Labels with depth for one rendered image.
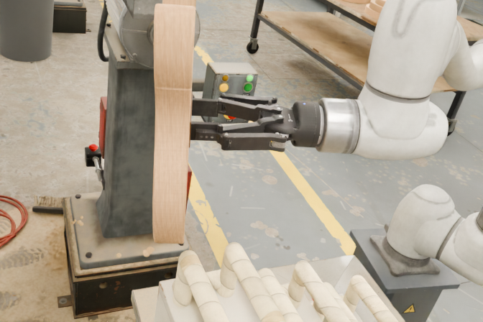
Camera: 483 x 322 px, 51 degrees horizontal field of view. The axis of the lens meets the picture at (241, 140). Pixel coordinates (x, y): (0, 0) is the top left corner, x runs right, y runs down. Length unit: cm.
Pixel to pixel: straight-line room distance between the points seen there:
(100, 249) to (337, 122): 152
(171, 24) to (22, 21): 375
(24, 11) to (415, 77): 372
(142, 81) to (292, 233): 140
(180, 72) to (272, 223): 234
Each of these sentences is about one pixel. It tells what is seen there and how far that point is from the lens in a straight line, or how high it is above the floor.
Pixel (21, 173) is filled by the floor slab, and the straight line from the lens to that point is 310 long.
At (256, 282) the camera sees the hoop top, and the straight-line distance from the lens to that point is 82.
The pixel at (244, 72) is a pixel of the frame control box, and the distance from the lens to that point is 176.
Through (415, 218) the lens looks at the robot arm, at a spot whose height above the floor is 91.
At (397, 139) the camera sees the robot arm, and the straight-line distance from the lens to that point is 83.
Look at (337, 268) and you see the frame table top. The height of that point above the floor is 93.
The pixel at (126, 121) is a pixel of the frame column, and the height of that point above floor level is 85.
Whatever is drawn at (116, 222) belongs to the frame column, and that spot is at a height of 37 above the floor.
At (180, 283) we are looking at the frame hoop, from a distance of 87.
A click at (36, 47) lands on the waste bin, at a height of 12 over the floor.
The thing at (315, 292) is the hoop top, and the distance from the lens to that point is 96.
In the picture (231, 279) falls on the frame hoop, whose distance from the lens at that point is 91.
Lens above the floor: 179
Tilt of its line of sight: 30 degrees down
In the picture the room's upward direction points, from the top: 12 degrees clockwise
